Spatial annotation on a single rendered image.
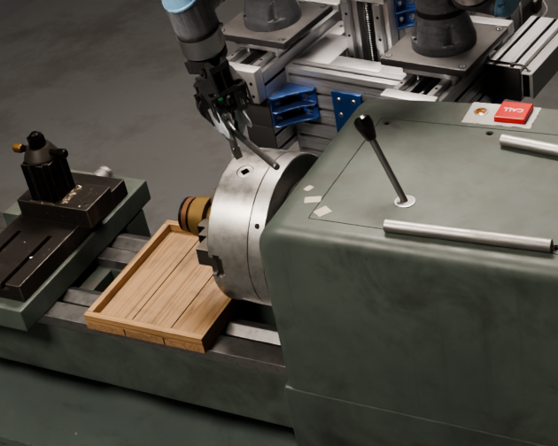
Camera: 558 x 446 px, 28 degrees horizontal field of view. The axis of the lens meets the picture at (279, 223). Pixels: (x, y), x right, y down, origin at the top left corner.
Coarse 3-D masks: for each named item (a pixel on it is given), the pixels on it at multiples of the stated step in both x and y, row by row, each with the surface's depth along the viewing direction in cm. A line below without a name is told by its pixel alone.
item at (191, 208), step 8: (184, 200) 231; (192, 200) 231; (200, 200) 229; (208, 200) 228; (184, 208) 230; (192, 208) 229; (200, 208) 228; (208, 208) 229; (184, 216) 230; (192, 216) 228; (200, 216) 227; (208, 216) 228; (184, 224) 230; (192, 224) 229; (192, 232) 230
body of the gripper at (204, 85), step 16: (224, 48) 186; (192, 64) 186; (208, 64) 185; (224, 64) 185; (208, 80) 191; (224, 80) 186; (240, 80) 190; (208, 96) 188; (224, 96) 191; (240, 96) 190; (224, 112) 191
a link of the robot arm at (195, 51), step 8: (216, 32) 183; (208, 40) 182; (216, 40) 183; (224, 40) 186; (184, 48) 184; (192, 48) 183; (200, 48) 182; (208, 48) 183; (216, 48) 184; (184, 56) 186; (192, 56) 184; (200, 56) 184; (208, 56) 184; (216, 56) 185
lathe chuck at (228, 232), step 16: (240, 160) 217; (256, 160) 216; (224, 176) 215; (256, 176) 213; (224, 192) 213; (240, 192) 212; (256, 192) 210; (224, 208) 212; (240, 208) 211; (208, 224) 213; (224, 224) 212; (240, 224) 210; (208, 240) 214; (224, 240) 212; (240, 240) 210; (208, 256) 215; (224, 256) 213; (240, 256) 211; (224, 272) 215; (240, 272) 213; (224, 288) 219; (240, 288) 217
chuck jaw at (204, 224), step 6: (204, 222) 226; (198, 228) 226; (204, 228) 224; (198, 234) 227; (204, 234) 222; (204, 240) 220; (198, 246) 219; (204, 246) 219; (198, 252) 218; (204, 252) 218; (198, 258) 219; (204, 258) 219; (210, 258) 216; (216, 258) 215; (204, 264) 220; (210, 264) 219; (216, 264) 216; (216, 270) 217; (222, 270) 216
